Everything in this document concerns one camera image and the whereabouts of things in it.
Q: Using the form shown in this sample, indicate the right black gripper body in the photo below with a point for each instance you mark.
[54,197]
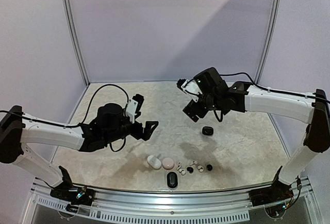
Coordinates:
[194,110]

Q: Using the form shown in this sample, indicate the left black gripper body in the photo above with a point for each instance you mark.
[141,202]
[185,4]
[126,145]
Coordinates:
[136,133]

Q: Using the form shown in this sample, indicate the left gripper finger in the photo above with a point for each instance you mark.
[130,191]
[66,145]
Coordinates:
[148,130]
[137,112]

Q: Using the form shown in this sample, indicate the pink round earbud case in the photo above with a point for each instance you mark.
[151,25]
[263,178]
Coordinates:
[168,163]

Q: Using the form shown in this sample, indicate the black oval earbud case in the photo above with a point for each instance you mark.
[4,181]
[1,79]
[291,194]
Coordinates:
[172,180]

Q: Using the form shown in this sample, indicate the black earbud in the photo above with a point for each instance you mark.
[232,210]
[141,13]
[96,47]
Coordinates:
[190,170]
[209,167]

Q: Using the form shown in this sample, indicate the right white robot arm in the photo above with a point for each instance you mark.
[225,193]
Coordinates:
[210,92]

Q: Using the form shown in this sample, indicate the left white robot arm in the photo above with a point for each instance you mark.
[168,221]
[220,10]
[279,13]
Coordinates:
[111,123]

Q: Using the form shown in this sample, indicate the white oval earbud case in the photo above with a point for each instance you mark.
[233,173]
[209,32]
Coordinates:
[154,162]

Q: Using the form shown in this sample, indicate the white earbud lower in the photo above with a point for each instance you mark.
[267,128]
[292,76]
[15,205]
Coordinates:
[182,172]

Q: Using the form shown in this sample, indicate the white stem earbud right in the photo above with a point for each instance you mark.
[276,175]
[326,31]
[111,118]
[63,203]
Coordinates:
[200,168]

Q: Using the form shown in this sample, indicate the right aluminium frame post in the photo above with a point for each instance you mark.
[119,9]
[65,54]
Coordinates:
[268,39]

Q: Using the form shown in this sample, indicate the aluminium frame post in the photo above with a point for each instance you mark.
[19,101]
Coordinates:
[75,41]
[268,39]

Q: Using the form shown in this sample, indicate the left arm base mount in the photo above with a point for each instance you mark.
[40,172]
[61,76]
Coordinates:
[76,195]

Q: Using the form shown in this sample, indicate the aluminium front rail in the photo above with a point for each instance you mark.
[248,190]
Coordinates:
[117,206]

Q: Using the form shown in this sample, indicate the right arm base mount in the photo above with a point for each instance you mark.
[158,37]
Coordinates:
[277,191]

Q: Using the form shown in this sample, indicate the left aluminium frame post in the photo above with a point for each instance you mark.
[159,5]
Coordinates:
[75,41]

